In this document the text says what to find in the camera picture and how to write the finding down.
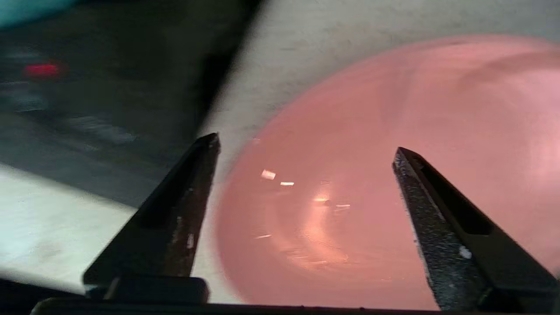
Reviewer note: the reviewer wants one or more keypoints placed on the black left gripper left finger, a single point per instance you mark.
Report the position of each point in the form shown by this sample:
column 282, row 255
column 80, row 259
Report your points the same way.
column 162, row 232

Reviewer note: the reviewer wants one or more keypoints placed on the black induction cooktop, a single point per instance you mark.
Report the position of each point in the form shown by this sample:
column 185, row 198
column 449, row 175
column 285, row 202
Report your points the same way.
column 109, row 87

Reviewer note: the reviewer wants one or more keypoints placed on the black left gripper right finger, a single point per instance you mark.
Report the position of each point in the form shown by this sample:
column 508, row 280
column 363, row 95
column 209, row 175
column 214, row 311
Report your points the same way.
column 459, row 253

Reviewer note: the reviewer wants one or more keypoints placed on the teal bowl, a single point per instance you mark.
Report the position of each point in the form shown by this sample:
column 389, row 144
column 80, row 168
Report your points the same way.
column 26, row 11

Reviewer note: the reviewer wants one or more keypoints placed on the pink plate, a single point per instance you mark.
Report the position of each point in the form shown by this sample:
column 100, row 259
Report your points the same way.
column 372, row 153

